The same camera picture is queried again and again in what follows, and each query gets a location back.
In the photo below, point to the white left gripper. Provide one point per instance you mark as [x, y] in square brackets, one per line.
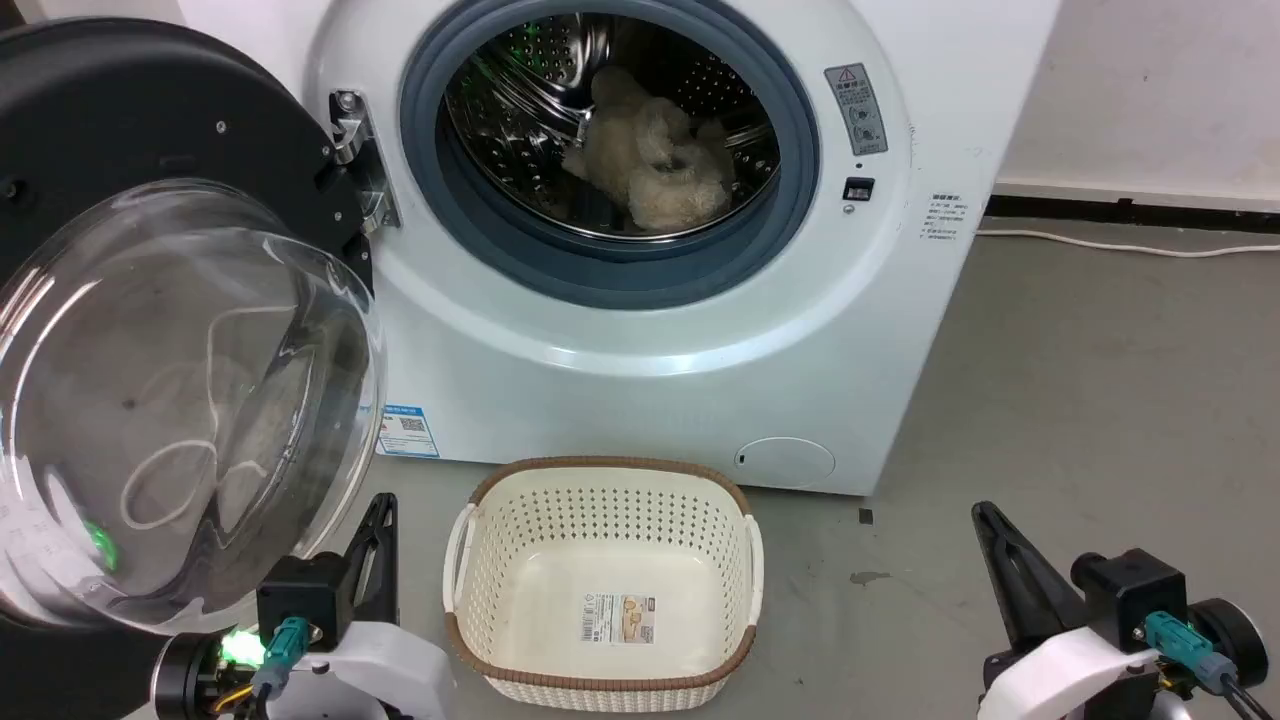
[380, 675]

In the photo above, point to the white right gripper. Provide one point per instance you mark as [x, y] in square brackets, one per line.
[1070, 680]

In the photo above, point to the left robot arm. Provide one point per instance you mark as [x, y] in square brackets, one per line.
[185, 675]

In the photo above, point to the white front-load washing machine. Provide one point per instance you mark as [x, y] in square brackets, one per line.
[650, 400]

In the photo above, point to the black door latch slot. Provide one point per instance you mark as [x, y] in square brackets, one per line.
[859, 189]

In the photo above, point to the chrome door hinge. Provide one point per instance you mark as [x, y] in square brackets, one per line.
[350, 130]

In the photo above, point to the black washer door glass bowl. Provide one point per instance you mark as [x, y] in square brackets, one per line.
[110, 120]

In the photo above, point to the blue white QR label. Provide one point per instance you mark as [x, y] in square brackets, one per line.
[408, 432]

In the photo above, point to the cream perforated laundry basket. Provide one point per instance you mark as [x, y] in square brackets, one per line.
[600, 560]

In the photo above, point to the paper basket label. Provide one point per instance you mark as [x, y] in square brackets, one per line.
[618, 617]

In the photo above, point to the round white filter cover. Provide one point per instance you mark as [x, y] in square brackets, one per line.
[786, 463]

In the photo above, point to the small printed text sticker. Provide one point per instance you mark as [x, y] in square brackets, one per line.
[945, 215]

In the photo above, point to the black skirting strip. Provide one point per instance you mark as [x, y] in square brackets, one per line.
[1130, 212]

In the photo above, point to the steel perforated washer drum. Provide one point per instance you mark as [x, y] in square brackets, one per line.
[520, 100]

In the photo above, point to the cream fluffy towel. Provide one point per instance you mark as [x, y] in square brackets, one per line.
[650, 155]

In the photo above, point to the grey warning sticker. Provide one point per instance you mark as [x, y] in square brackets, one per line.
[856, 110]

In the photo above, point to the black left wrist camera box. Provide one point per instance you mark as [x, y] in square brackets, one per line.
[300, 600]

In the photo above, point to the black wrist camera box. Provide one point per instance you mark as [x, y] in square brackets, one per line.
[1135, 590]
[300, 600]

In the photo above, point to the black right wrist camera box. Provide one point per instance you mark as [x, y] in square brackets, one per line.
[1135, 590]

